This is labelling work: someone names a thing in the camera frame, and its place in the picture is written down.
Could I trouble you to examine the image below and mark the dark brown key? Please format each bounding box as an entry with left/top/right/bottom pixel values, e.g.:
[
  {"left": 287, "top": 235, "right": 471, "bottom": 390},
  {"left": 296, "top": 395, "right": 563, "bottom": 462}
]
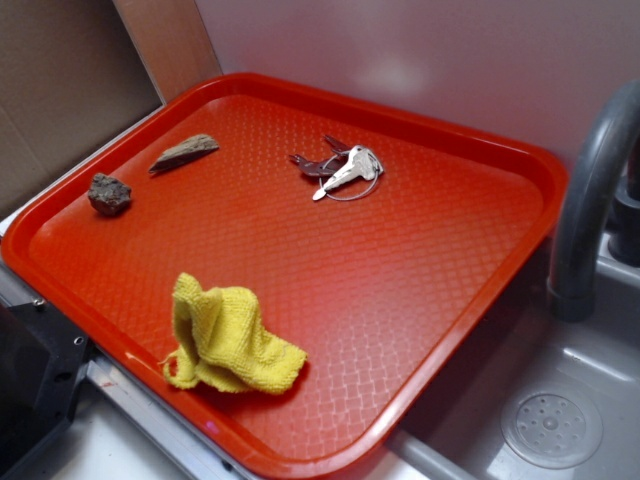
[{"left": 289, "top": 135, "right": 351, "bottom": 178}]

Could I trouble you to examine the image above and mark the dark brown rock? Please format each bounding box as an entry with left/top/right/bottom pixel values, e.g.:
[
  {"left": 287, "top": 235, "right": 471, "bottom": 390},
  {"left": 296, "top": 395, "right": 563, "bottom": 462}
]
[{"left": 87, "top": 173, "right": 131, "bottom": 217}]

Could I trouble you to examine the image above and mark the red plastic tray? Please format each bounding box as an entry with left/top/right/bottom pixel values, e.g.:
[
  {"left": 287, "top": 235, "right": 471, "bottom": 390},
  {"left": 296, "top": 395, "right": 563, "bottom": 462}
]
[{"left": 1, "top": 74, "right": 567, "bottom": 479}]

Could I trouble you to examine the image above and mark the yellow knitted cloth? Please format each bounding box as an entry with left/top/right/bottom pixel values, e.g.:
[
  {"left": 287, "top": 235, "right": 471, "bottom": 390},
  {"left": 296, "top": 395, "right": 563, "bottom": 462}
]
[{"left": 162, "top": 273, "right": 307, "bottom": 395}]

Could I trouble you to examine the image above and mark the round sink drain strainer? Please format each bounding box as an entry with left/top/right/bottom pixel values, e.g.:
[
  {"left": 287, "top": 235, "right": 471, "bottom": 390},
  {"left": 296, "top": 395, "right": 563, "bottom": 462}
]
[{"left": 500, "top": 383, "right": 603, "bottom": 470}]

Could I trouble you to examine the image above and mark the brown cardboard panel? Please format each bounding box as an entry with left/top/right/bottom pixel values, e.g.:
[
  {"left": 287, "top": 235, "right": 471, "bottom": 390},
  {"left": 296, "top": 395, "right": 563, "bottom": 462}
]
[{"left": 1, "top": 1, "right": 161, "bottom": 217}]

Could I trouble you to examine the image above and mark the thin wire key ring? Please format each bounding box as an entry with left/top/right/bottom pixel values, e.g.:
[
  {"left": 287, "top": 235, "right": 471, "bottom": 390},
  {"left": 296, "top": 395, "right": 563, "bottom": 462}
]
[{"left": 321, "top": 152, "right": 381, "bottom": 202}]

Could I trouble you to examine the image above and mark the grey curved faucet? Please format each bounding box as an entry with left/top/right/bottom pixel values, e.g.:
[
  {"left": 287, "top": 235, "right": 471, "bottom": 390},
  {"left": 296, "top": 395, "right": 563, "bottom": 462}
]
[{"left": 547, "top": 80, "right": 639, "bottom": 322}]

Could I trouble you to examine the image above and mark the silver key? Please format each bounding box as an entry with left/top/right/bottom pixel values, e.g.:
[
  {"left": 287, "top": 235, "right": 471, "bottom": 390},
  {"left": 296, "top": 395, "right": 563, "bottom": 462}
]
[{"left": 312, "top": 145, "right": 384, "bottom": 202}]

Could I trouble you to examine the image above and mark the grey sink basin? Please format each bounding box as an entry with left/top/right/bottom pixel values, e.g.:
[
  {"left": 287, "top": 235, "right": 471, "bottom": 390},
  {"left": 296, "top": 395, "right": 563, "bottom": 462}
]
[{"left": 387, "top": 248, "right": 639, "bottom": 479}]

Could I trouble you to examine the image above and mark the brown wood chip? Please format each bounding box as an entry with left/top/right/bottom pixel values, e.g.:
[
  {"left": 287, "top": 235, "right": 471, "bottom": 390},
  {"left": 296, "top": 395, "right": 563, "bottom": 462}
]
[{"left": 148, "top": 134, "right": 220, "bottom": 175}]

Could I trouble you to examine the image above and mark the black metal bracket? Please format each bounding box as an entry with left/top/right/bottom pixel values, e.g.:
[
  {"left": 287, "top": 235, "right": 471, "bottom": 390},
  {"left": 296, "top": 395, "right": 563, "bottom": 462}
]
[{"left": 1, "top": 298, "right": 93, "bottom": 479}]

